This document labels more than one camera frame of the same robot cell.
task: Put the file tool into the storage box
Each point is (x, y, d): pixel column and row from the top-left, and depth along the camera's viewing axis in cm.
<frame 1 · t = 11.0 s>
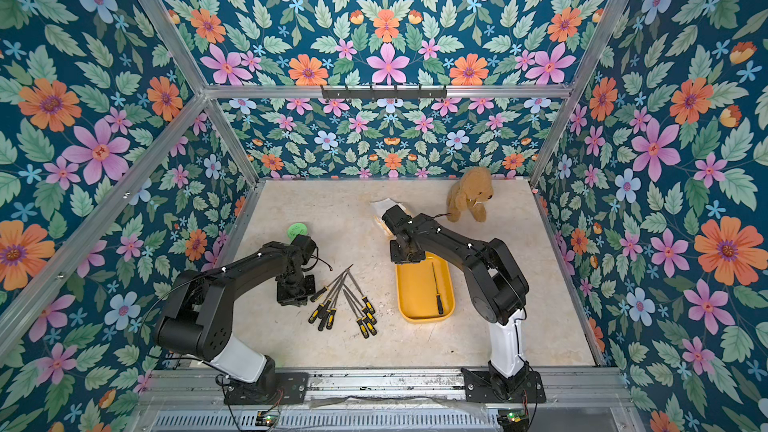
left hand: (310, 301, 89), fingers closed
right hand: (401, 256, 93), fingers open
yellow plastic storage box: (417, 291, 90), point 2 cm above the table
file tool one: (438, 298, 90), on the table
brown plush teddy bear: (471, 193, 98), point 16 cm above the table
file tool three: (316, 312, 88), on the table
file tool four: (328, 311, 88), on the table
file tool five: (332, 314, 88), on the table
file tool six: (366, 301, 90), on the table
file tool seven: (365, 311, 88), on the table
file tool eight: (364, 318, 86), on the table
file tool nine: (362, 329, 84), on the table

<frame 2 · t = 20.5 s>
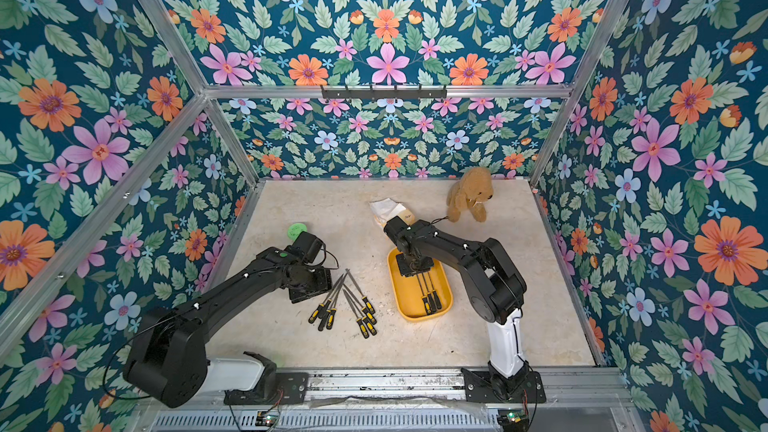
left hand: (330, 288, 85), fingers open
right hand: (414, 269, 93), fingers open
file tool two: (429, 296, 90), on the table
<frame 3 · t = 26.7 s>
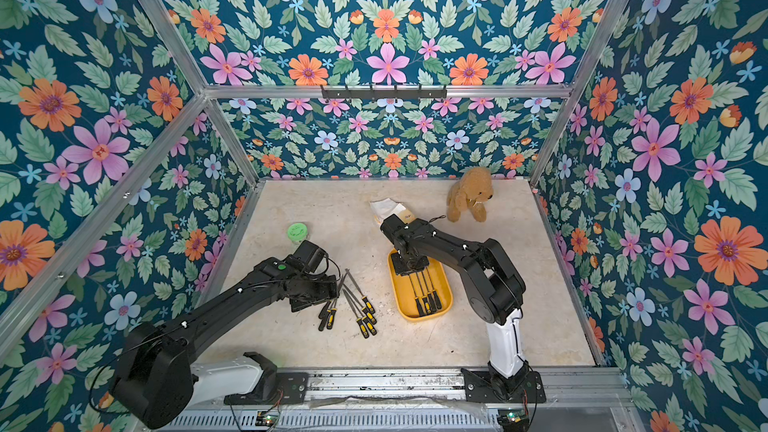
left hand: (334, 296, 83), fingers open
right hand: (407, 268, 93), fingers open
file tool four: (419, 308, 88), on the table
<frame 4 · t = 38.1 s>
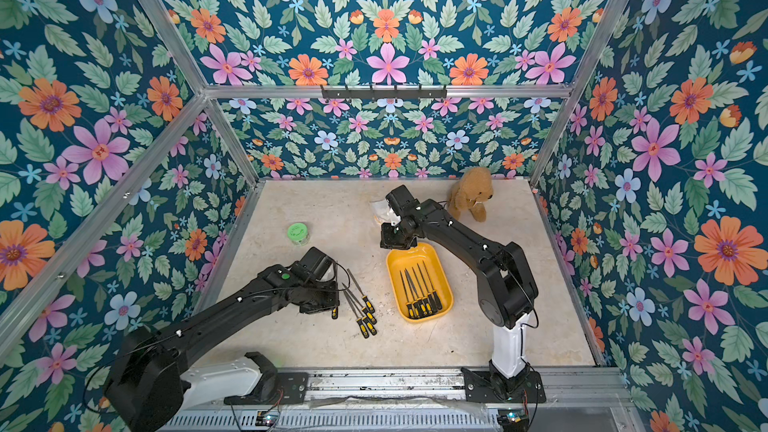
left hand: (344, 303, 81), fingers closed
right hand: (384, 243, 88), fingers open
